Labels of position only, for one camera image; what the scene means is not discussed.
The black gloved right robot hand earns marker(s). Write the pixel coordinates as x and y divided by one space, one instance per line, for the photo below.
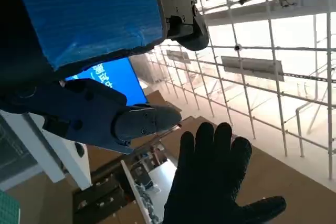
207 182

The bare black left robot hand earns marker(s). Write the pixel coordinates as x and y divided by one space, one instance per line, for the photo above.
86 16

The blue monitor screen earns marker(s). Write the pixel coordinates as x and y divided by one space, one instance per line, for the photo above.
123 82

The grey ceiling light panel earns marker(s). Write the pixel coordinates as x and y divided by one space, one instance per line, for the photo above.
252 68
178 56

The green cutting mat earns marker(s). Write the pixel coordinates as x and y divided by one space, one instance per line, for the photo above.
8 208

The white metal grid frame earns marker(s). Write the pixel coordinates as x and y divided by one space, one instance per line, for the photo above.
274 51

